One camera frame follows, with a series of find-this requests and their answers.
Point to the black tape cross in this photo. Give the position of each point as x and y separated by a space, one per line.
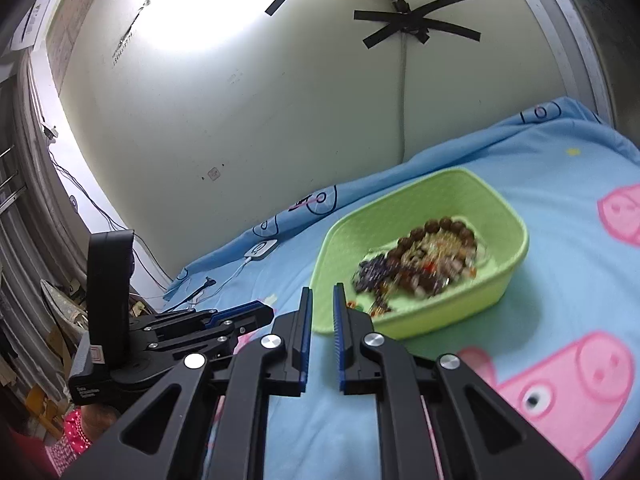
415 22

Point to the metal window frame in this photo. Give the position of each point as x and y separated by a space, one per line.
565 35

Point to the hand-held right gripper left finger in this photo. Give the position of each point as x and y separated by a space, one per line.
305 320

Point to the beige wall poster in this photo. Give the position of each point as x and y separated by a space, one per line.
70 25

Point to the white pointed board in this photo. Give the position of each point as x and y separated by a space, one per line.
60 305

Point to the blue cartoon printed bedsheet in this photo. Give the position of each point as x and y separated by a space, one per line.
550 270

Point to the white square charger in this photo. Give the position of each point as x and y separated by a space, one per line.
261 250

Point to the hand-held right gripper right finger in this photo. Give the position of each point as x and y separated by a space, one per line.
340 330

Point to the white wall paper sheet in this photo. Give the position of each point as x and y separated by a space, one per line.
30 20

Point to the person's left forearm pink sleeve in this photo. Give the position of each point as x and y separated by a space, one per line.
80 427

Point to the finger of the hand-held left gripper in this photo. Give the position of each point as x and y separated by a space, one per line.
240 312
210 342

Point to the green plastic basin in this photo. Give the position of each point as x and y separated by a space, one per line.
450 190

